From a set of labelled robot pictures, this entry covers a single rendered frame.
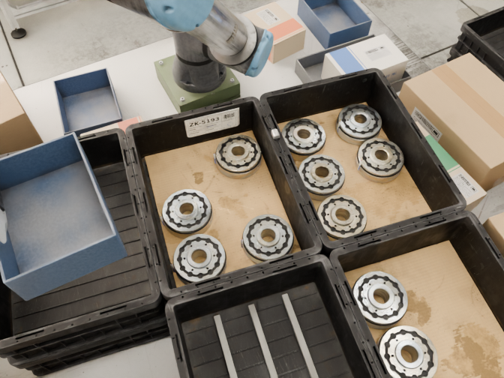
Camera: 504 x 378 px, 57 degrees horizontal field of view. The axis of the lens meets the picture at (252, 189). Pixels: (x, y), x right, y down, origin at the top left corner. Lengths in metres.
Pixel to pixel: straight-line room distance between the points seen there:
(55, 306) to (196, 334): 0.28
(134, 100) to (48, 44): 1.46
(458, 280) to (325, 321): 0.28
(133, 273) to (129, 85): 0.66
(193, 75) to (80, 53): 1.48
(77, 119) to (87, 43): 1.39
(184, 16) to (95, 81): 0.70
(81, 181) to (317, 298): 0.48
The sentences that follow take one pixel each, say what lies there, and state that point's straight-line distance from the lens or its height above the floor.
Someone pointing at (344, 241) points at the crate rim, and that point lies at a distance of 0.87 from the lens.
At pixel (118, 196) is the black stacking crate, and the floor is 0.83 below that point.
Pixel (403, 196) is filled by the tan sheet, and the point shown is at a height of 0.83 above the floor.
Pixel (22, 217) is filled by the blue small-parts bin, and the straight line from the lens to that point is 0.79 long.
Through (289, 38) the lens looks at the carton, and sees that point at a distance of 1.44.
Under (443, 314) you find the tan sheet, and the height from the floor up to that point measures 0.83.
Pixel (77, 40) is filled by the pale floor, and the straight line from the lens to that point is 2.78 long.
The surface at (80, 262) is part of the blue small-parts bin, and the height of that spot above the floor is 1.11.
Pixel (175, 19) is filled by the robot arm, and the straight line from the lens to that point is 0.76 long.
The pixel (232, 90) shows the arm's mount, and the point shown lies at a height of 0.74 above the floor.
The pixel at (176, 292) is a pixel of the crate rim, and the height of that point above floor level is 0.93.
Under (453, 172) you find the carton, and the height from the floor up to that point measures 0.82.
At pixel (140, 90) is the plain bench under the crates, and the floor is 0.70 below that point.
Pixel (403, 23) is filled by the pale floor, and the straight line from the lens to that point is 2.86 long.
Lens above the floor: 1.70
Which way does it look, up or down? 58 degrees down
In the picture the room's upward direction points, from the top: 1 degrees clockwise
